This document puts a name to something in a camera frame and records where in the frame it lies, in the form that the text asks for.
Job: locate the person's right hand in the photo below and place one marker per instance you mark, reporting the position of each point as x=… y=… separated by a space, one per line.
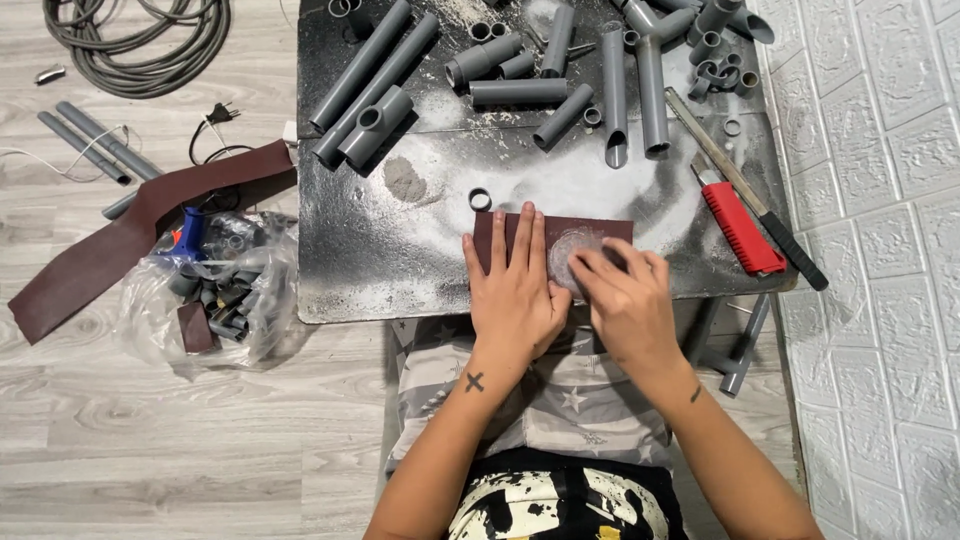
x=630 y=307

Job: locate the person's left hand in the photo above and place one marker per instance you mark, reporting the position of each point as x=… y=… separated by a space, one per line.
x=514 y=300

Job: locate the person's right fingers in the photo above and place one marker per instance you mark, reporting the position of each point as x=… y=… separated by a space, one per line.
x=596 y=262

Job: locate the brown sandpaper sheet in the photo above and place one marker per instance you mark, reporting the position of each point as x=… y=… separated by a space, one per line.
x=581 y=229

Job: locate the grey star print cushion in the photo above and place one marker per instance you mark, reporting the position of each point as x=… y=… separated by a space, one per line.
x=577 y=405

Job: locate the red utility knife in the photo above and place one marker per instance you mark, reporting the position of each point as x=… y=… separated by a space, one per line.
x=739 y=229

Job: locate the medium grey PVC pipe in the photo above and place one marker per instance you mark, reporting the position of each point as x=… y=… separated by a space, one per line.
x=517 y=91
x=558 y=41
x=562 y=116

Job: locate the grey pipe with angled cut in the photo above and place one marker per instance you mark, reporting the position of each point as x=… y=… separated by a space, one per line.
x=614 y=97

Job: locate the grey branched pipe assembly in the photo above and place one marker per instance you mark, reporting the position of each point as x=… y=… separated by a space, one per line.
x=652 y=97

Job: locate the short grey PVC pipe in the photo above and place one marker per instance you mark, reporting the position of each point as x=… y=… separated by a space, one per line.
x=716 y=16
x=705 y=49
x=517 y=65

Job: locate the cluster of grey pipe offcuts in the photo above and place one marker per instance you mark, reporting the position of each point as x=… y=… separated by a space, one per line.
x=724 y=77

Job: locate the grey stepped pipe coupling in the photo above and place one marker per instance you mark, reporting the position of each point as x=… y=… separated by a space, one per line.
x=480 y=60

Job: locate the black white patterned garment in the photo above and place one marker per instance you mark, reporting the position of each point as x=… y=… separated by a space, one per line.
x=555 y=502

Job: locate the grey PVC tee fitting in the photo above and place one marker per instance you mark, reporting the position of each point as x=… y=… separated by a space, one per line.
x=379 y=124

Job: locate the long grey PVC pipe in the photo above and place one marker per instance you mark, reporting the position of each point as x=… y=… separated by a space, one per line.
x=390 y=75
x=364 y=64

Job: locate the wide grey angled-cut pipe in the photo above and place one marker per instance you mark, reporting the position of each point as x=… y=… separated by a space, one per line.
x=754 y=24

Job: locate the white power adapter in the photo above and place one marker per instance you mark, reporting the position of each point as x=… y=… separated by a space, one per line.
x=290 y=133

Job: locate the dark grey pipe stub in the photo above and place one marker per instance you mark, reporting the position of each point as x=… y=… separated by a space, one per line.
x=358 y=19

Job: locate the plastic bag of pipe fittings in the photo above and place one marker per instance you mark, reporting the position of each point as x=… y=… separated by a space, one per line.
x=255 y=292

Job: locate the small brown sandpaper piece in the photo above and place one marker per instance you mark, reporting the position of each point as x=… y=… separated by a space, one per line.
x=196 y=328

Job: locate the blue glue gun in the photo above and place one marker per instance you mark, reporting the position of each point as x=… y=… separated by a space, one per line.
x=189 y=234

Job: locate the short grey pipe piece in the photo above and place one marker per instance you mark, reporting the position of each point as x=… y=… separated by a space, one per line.
x=118 y=205

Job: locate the long brown sandpaper strip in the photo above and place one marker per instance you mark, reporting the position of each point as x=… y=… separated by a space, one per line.
x=112 y=247

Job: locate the grey pipe with black tip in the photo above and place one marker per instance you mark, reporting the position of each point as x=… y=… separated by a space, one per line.
x=109 y=140
x=82 y=148

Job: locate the small silver metal object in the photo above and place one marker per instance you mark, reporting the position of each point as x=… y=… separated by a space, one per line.
x=49 y=73

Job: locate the grey pipe frame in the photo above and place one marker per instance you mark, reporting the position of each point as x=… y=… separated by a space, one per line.
x=739 y=360

